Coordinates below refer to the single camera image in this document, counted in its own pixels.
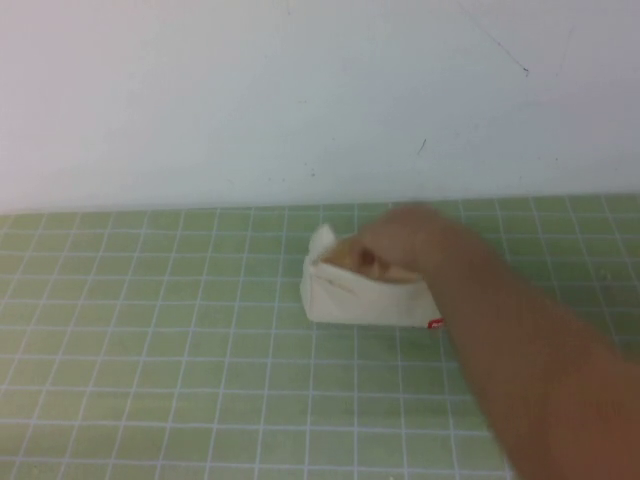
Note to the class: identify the bare right hand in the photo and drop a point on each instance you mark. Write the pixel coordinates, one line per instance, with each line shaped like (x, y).
(400, 240)

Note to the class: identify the cream fabric pencil case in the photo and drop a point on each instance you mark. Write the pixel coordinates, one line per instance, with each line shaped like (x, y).
(350, 305)

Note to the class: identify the bare right forearm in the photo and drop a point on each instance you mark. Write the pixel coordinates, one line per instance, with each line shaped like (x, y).
(540, 370)

